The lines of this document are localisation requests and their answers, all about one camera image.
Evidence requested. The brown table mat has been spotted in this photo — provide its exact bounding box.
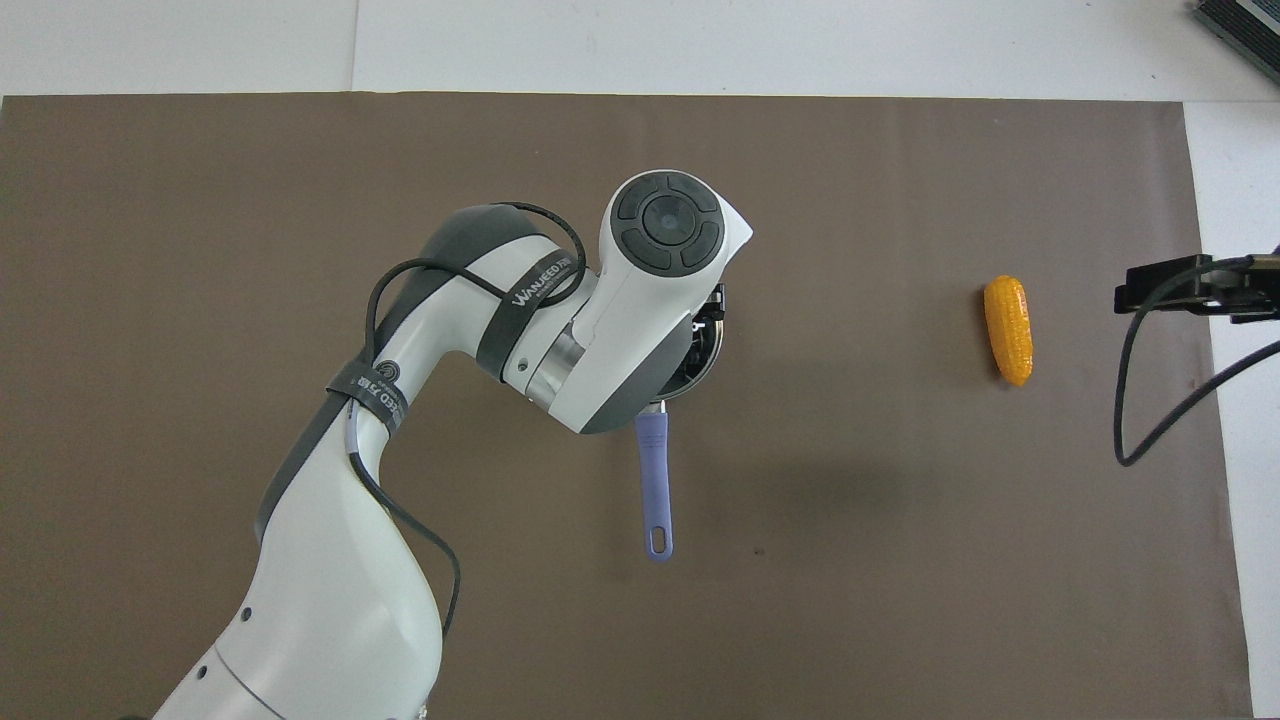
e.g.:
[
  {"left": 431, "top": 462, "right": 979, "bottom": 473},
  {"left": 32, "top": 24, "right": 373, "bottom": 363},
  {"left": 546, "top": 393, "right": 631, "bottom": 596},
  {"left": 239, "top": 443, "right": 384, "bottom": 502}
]
[{"left": 0, "top": 92, "right": 1253, "bottom": 720}]

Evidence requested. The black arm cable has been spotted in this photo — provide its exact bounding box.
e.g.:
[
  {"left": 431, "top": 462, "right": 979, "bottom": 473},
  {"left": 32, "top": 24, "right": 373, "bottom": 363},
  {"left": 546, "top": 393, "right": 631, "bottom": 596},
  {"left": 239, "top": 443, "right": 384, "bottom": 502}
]
[
  {"left": 345, "top": 200, "right": 591, "bottom": 641},
  {"left": 1114, "top": 255, "right": 1280, "bottom": 468}
]

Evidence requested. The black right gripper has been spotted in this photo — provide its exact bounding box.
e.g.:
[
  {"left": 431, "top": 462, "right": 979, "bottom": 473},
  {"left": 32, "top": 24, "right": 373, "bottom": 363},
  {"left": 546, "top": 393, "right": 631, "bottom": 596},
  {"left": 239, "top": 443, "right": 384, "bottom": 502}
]
[{"left": 1115, "top": 255, "right": 1280, "bottom": 323}]

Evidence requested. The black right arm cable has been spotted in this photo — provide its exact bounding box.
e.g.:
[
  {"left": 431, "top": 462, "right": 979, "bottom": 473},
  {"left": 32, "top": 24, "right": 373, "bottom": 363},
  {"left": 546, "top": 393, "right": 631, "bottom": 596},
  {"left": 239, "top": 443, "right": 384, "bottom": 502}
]
[{"left": 1114, "top": 255, "right": 1280, "bottom": 468}]

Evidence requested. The dark saucepan with purple handle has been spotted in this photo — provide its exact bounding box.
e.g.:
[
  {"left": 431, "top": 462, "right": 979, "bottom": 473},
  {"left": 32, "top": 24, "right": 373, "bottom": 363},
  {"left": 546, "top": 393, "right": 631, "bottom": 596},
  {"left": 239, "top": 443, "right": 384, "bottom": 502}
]
[{"left": 633, "top": 330, "right": 727, "bottom": 563}]

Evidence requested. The black ribbed device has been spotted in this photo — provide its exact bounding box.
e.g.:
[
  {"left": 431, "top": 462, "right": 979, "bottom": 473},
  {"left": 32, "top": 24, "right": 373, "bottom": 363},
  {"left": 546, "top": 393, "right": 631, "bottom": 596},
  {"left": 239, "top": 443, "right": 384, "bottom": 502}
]
[{"left": 1192, "top": 0, "right": 1280, "bottom": 86}]

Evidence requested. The glass lid with purple knob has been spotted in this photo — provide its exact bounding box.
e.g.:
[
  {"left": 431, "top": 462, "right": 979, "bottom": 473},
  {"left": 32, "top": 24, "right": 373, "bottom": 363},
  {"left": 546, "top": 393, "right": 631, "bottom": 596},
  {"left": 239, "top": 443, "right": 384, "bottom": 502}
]
[{"left": 660, "top": 290, "right": 728, "bottom": 403}]

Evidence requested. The yellow toy corn cob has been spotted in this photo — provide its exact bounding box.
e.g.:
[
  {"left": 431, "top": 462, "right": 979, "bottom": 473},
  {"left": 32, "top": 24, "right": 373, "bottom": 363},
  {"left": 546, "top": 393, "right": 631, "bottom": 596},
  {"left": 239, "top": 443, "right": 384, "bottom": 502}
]
[{"left": 983, "top": 275, "right": 1035, "bottom": 388}]

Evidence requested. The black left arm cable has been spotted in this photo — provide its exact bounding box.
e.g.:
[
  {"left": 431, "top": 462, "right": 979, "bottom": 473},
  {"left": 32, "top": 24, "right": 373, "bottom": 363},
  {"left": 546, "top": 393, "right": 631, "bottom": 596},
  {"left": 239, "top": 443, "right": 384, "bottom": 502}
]
[{"left": 345, "top": 200, "right": 591, "bottom": 641}]

